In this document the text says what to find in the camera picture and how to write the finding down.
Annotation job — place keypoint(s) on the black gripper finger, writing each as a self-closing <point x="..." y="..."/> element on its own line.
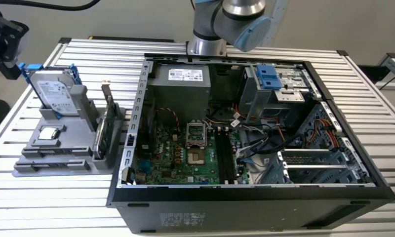
<point x="11" y="44"/>

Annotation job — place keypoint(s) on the green motherboard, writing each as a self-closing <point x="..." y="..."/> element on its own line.
<point x="164" y="153"/>

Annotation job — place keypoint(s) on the blue disk bay latch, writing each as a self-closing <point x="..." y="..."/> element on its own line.
<point x="266" y="76"/>

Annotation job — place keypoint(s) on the silver CPU chip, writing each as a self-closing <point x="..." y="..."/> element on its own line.
<point x="48" y="133"/>

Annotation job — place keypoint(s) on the silver expansion slot cover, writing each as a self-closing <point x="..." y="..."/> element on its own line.
<point x="303" y="151"/>
<point x="315" y="167"/>

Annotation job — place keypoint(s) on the hard disk blue carrier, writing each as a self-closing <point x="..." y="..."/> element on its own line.
<point x="51" y="91"/>

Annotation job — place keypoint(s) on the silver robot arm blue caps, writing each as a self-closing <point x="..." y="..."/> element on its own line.
<point x="211" y="22"/>

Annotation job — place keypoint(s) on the green graphics card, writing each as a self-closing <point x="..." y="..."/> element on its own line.
<point x="105" y="128"/>

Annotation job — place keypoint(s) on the CPU socket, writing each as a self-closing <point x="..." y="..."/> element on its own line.
<point x="196" y="158"/>

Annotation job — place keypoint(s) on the silver disk bay cage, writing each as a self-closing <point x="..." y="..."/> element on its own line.
<point x="260" y="103"/>

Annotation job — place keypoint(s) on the black PC case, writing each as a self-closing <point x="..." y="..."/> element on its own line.
<point x="250" y="212"/>

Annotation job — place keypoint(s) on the grey power supply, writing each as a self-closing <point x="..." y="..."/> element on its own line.
<point x="180" y="98"/>

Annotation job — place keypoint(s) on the grey parts rack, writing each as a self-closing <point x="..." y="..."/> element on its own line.
<point x="72" y="138"/>

